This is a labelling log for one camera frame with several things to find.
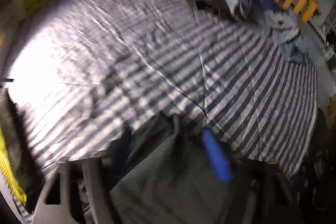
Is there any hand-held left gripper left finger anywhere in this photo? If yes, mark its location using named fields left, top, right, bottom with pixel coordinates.
left=33, top=127, right=133, bottom=224

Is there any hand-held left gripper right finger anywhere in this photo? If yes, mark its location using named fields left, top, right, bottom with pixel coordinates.
left=202, top=130, right=300, bottom=224

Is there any dark grey garment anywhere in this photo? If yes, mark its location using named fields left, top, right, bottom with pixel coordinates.
left=109, top=114, right=252, bottom=224

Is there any striped blanket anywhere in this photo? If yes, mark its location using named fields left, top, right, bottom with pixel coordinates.
left=5, top=0, right=319, bottom=224

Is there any black and yellow garment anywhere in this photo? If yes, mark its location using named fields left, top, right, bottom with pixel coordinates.
left=0, top=93, right=42, bottom=207

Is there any light blue garment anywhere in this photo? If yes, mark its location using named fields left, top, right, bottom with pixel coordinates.
left=218, top=0, right=310, bottom=63

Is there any white rack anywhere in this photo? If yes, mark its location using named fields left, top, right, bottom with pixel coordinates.
left=319, top=13, right=336, bottom=62

